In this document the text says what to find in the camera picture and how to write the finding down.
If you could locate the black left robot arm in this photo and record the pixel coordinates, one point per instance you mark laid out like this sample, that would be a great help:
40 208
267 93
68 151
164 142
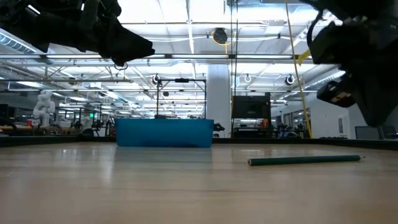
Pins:
31 25

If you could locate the black aluminium table frame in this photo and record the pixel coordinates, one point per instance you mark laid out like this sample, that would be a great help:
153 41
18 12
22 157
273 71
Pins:
280 141

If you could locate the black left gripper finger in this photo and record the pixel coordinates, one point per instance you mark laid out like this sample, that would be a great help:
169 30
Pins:
124 39
127 56

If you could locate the white humanoid robot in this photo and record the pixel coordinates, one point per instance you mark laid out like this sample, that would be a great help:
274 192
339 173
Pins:
43 107

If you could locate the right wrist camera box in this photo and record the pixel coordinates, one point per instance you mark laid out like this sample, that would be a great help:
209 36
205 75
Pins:
335 93

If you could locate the green pencil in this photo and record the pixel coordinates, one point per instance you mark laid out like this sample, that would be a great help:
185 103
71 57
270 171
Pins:
304 160

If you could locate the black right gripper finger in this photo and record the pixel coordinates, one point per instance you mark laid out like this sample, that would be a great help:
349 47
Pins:
376 112

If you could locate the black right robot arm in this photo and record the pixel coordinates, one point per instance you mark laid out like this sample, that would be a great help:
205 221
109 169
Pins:
357 31

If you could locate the black metal frame rig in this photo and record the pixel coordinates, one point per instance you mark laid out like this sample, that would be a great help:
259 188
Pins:
182 80

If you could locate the black screen on stand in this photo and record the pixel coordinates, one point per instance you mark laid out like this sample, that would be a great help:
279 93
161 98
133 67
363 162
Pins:
251 107

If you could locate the blue plastic bin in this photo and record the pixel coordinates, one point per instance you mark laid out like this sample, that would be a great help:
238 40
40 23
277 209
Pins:
164 132

